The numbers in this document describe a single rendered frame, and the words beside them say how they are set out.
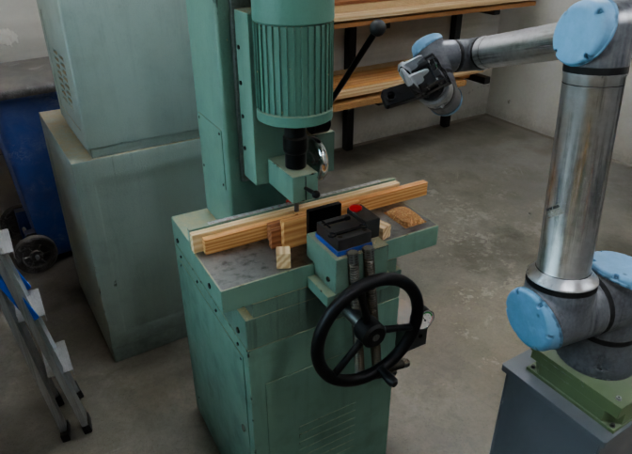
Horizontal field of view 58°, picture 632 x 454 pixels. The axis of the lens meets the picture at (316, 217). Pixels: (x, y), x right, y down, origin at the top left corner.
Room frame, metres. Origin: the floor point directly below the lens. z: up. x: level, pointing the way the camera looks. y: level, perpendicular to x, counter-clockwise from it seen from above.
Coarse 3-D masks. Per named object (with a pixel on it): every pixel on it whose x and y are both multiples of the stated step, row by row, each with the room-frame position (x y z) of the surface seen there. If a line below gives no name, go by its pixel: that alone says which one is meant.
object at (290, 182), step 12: (276, 156) 1.34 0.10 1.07; (276, 168) 1.28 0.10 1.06; (288, 168) 1.26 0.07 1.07; (312, 168) 1.27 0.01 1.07; (276, 180) 1.29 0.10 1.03; (288, 180) 1.23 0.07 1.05; (300, 180) 1.22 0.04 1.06; (312, 180) 1.24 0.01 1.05; (288, 192) 1.23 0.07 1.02; (300, 192) 1.22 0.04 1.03
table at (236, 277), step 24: (384, 216) 1.33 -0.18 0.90; (264, 240) 1.21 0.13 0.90; (384, 240) 1.21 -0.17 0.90; (408, 240) 1.24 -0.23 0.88; (432, 240) 1.28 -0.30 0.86; (192, 264) 1.17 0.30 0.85; (216, 264) 1.10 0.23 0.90; (240, 264) 1.10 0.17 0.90; (264, 264) 1.10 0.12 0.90; (312, 264) 1.11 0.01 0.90; (216, 288) 1.02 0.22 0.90; (240, 288) 1.02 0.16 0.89; (264, 288) 1.05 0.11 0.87; (288, 288) 1.07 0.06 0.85; (312, 288) 1.07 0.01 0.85; (384, 288) 1.09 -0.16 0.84
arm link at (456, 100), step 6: (450, 72) 1.54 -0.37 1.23; (450, 78) 1.53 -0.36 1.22; (456, 90) 1.50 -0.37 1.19; (456, 96) 1.49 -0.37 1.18; (462, 96) 1.55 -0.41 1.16; (450, 102) 1.47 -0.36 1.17; (456, 102) 1.50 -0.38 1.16; (432, 108) 1.47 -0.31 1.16; (438, 108) 1.46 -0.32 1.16; (444, 108) 1.47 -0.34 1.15; (450, 108) 1.49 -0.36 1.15; (456, 108) 1.51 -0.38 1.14; (438, 114) 1.52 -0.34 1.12; (444, 114) 1.51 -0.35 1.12; (450, 114) 1.53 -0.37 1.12
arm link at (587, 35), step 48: (624, 0) 1.09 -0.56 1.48; (576, 48) 1.06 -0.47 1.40; (624, 48) 1.05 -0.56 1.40; (576, 96) 1.06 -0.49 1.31; (576, 144) 1.04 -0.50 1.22; (576, 192) 1.02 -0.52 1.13; (576, 240) 1.01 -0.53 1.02; (528, 288) 1.03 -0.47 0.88; (576, 288) 0.98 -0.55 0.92; (528, 336) 0.99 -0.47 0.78; (576, 336) 0.97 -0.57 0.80
